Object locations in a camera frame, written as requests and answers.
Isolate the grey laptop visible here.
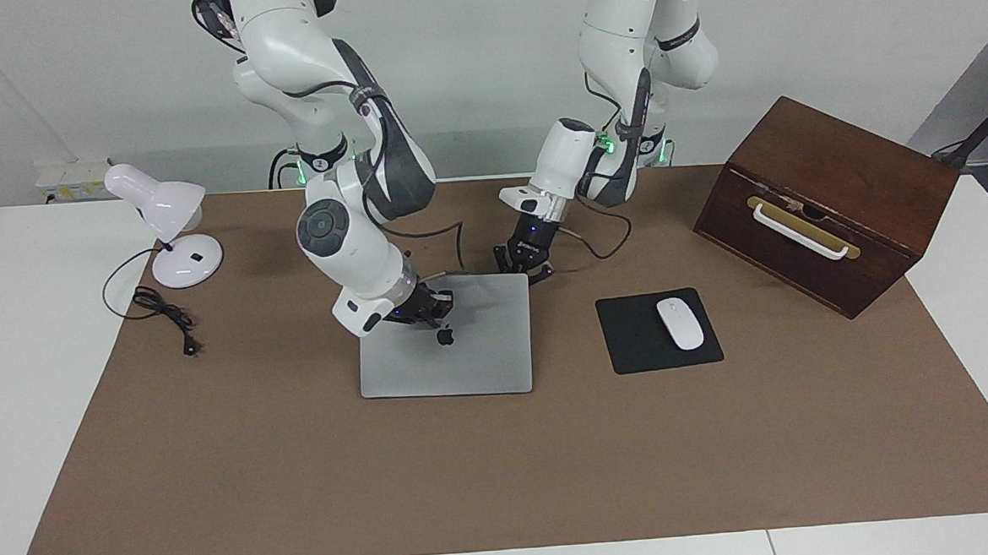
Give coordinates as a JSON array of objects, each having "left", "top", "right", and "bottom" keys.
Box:
[{"left": 354, "top": 269, "right": 536, "bottom": 403}]

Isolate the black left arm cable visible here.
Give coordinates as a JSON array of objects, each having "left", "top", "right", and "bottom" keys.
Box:
[{"left": 562, "top": 68, "right": 636, "bottom": 264}]

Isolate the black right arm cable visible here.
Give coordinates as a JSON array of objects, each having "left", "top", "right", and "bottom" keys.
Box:
[{"left": 277, "top": 74, "right": 470, "bottom": 290}]

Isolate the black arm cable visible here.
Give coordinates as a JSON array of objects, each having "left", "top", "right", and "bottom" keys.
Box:
[
  {"left": 562, "top": 68, "right": 636, "bottom": 264},
  {"left": 277, "top": 74, "right": 470, "bottom": 290}
]

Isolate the black base cable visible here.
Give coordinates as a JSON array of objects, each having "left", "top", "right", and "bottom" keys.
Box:
[{"left": 267, "top": 147, "right": 301, "bottom": 189}]

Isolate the dark wooden box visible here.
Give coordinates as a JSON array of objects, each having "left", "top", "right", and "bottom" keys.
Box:
[{"left": 686, "top": 87, "right": 968, "bottom": 328}]

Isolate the black mouse pad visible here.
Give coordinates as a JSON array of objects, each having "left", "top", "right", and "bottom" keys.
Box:
[{"left": 594, "top": 286, "right": 725, "bottom": 377}]

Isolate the white box handle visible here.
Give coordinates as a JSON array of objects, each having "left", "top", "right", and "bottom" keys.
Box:
[{"left": 751, "top": 199, "right": 850, "bottom": 264}]

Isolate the white desk lamp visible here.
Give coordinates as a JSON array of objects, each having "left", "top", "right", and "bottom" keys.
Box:
[{"left": 103, "top": 159, "right": 226, "bottom": 292}]

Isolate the brown table mat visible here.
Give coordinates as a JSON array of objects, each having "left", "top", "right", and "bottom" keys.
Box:
[{"left": 0, "top": 150, "right": 988, "bottom": 555}]

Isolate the black lamp cable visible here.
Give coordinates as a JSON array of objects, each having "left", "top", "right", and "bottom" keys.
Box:
[{"left": 100, "top": 245, "right": 200, "bottom": 362}]

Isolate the white computer mouse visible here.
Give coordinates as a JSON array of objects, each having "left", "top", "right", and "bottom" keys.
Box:
[{"left": 656, "top": 297, "right": 707, "bottom": 352}]

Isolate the white power strip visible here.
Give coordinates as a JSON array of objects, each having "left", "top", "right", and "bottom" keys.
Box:
[{"left": 34, "top": 158, "right": 112, "bottom": 205}]

